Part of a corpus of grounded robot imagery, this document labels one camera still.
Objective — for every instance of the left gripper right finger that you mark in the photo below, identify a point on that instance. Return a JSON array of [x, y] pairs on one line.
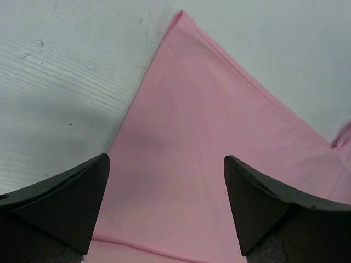
[[277, 223]]

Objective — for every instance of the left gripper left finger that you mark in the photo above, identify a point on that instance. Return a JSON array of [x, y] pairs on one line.
[[54, 220]]

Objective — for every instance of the pink t shirt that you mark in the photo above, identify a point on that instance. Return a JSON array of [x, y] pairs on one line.
[[166, 199]]

